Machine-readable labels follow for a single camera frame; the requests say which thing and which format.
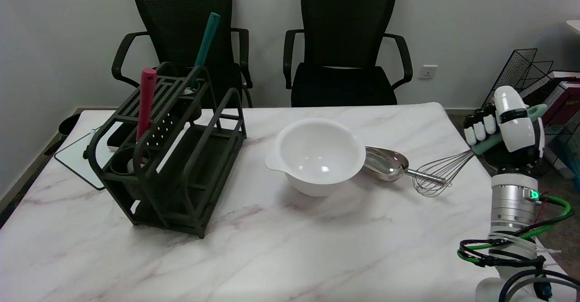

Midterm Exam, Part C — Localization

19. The white board with black rim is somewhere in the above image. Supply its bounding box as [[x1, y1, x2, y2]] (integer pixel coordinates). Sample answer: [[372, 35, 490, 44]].
[[54, 112, 119, 190]]

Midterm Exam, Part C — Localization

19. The black mesh office chair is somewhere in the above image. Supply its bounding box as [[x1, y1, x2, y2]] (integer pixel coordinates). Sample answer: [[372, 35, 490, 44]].
[[111, 0, 253, 108], [283, 0, 413, 107]]

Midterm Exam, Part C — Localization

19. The white plastic mixing bowl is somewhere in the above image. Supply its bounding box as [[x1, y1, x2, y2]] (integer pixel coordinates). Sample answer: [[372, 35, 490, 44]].
[[265, 118, 367, 197]]

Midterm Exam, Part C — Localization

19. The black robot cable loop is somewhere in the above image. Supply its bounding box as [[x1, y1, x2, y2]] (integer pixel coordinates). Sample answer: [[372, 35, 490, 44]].
[[498, 268, 580, 302]]

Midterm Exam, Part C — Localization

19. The stainless steel scoop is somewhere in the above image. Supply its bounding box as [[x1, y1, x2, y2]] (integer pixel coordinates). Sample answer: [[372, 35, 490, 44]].
[[364, 146, 447, 186]]

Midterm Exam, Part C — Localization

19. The green robot cable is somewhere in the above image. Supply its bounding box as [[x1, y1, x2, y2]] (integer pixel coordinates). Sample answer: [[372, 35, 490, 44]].
[[457, 194, 572, 264]]

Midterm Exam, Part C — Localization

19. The black waste bin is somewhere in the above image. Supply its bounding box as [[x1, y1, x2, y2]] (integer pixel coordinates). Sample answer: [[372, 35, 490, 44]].
[[44, 113, 82, 156]]

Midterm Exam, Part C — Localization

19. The red utensil handle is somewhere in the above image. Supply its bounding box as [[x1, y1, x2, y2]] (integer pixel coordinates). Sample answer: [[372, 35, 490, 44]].
[[136, 68, 158, 143]]

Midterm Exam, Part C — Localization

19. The dark green dish rack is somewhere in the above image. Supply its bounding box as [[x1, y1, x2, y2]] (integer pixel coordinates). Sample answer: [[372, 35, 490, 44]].
[[83, 62, 247, 239]]

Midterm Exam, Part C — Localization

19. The wire whisk mint green handle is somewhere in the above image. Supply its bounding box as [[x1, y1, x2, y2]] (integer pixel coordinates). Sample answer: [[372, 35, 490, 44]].
[[411, 104, 548, 198]]

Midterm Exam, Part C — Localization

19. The dark red book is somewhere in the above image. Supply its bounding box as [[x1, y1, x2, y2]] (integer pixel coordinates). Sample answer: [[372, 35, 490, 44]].
[[540, 78, 580, 127]]

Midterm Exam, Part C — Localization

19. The black wire mesh rack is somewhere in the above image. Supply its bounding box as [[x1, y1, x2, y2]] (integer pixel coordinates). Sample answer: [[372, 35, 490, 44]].
[[480, 48, 580, 180]]

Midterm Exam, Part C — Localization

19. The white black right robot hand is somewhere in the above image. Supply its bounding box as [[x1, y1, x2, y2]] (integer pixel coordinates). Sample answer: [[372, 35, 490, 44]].
[[463, 86, 546, 176]]

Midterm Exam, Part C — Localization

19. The teal utensil handle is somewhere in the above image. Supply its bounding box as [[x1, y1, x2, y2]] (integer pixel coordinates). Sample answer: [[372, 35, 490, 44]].
[[189, 12, 221, 89]]

